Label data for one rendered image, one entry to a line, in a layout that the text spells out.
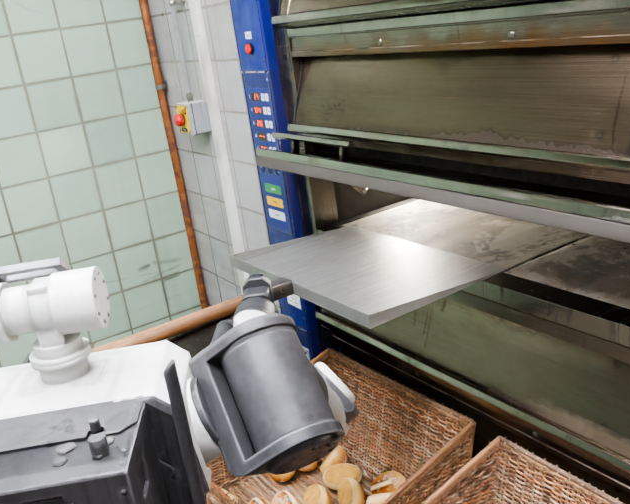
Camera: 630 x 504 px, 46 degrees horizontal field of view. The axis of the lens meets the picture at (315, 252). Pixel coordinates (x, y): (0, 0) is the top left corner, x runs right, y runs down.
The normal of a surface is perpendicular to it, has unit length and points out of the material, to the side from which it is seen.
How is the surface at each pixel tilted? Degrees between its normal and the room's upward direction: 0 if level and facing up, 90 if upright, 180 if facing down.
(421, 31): 90
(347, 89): 70
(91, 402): 0
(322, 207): 90
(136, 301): 90
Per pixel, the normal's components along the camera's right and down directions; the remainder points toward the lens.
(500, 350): -0.83, -0.06
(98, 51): 0.54, 0.19
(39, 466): -0.14, -0.94
